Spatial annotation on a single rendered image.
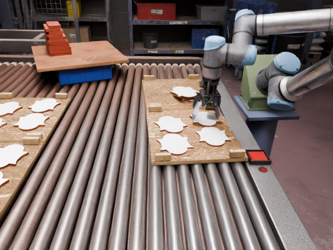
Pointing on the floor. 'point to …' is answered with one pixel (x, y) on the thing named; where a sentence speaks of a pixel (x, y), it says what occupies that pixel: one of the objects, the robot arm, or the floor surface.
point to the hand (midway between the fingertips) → (205, 117)
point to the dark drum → (287, 42)
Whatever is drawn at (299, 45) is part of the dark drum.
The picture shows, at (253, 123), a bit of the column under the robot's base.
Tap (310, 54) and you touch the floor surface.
